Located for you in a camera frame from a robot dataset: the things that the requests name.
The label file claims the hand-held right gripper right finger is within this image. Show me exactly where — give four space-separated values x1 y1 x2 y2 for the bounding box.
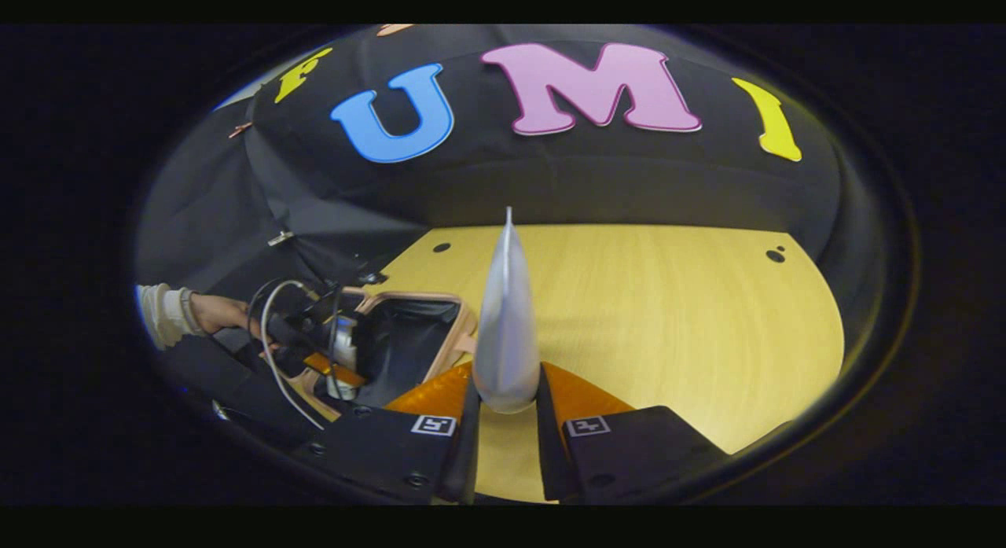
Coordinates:
536 362 731 505

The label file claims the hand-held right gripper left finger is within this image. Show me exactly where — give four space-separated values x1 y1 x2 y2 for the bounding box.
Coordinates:
293 362 483 506

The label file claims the pink suitcase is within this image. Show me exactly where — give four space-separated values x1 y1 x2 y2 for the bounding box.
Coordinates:
271 290 480 423

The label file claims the white skin care tube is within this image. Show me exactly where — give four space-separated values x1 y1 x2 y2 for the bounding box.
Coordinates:
472 206 542 415

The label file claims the black backdrop cloth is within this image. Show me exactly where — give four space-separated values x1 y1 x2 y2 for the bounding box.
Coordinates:
135 24 865 313

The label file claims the white cable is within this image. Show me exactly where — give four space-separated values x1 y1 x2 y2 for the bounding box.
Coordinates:
259 279 327 432

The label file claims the black cable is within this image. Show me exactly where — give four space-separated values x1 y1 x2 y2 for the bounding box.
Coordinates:
246 277 315 337

